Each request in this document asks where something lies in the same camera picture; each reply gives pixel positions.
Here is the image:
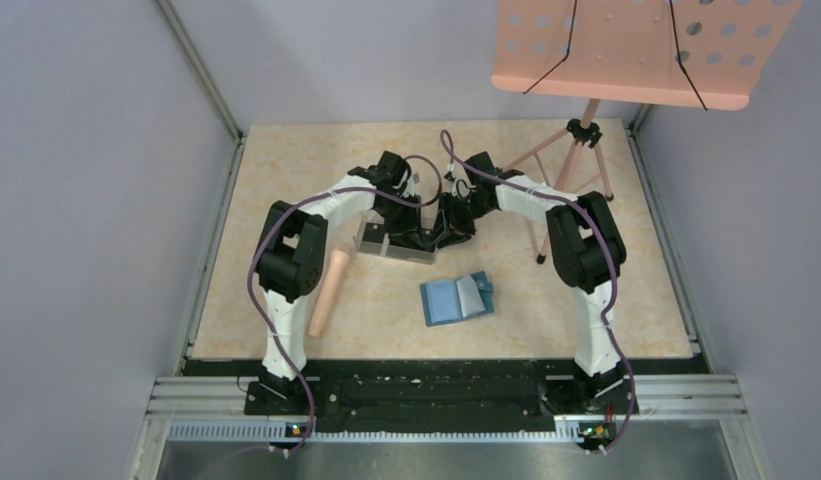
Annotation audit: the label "blue leather card holder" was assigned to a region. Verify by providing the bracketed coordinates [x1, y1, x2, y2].
[419, 271, 495, 327]

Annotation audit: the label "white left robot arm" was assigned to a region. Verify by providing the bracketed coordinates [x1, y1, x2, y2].
[247, 151, 434, 414]

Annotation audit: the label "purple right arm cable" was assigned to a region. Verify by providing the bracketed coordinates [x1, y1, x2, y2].
[439, 129, 640, 455]

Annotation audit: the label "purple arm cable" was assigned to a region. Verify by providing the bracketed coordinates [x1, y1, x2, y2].
[246, 154, 446, 455]
[439, 129, 640, 455]

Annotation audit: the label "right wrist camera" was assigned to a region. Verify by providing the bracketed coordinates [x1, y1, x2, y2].
[450, 179, 474, 204]

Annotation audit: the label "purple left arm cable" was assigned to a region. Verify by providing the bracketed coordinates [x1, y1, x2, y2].
[246, 154, 446, 455]

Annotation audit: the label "pink music stand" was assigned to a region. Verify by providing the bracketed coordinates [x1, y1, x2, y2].
[490, 0, 806, 266]

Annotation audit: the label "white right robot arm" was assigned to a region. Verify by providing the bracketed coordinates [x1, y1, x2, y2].
[432, 152, 627, 412]

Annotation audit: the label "black credit cards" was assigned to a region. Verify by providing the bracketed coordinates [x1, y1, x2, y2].
[355, 222, 435, 262]

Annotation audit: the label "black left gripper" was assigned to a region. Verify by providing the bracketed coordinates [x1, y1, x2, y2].
[375, 192, 425, 248]

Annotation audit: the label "clear acrylic card box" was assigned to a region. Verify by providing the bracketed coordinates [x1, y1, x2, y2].
[354, 211, 437, 265]

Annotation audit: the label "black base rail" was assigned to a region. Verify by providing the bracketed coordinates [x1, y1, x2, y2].
[244, 359, 639, 434]

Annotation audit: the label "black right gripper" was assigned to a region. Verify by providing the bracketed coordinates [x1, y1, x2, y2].
[428, 192, 493, 250]

